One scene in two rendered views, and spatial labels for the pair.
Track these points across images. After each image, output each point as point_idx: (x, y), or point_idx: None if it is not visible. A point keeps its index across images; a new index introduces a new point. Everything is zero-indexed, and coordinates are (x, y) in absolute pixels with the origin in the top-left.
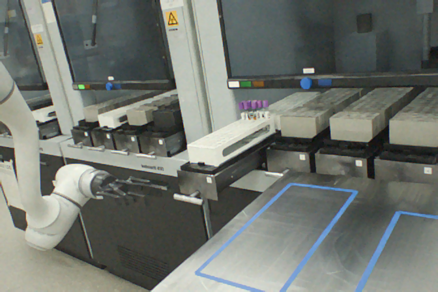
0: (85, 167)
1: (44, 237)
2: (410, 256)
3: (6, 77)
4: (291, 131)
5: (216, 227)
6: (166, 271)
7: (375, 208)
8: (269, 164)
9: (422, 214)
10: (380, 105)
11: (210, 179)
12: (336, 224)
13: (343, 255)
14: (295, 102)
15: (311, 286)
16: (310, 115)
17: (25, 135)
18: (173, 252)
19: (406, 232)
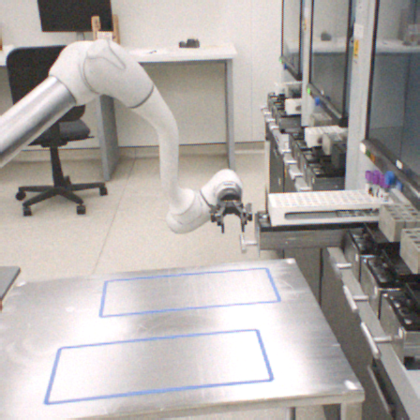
0: (229, 178)
1: (174, 222)
2: (187, 350)
3: (142, 88)
4: (382, 226)
5: (322, 293)
6: None
7: (253, 318)
8: (345, 250)
9: (262, 340)
10: None
11: (258, 234)
12: (211, 308)
13: (167, 323)
14: None
15: (120, 323)
16: (402, 217)
17: (162, 134)
18: None
19: (223, 340)
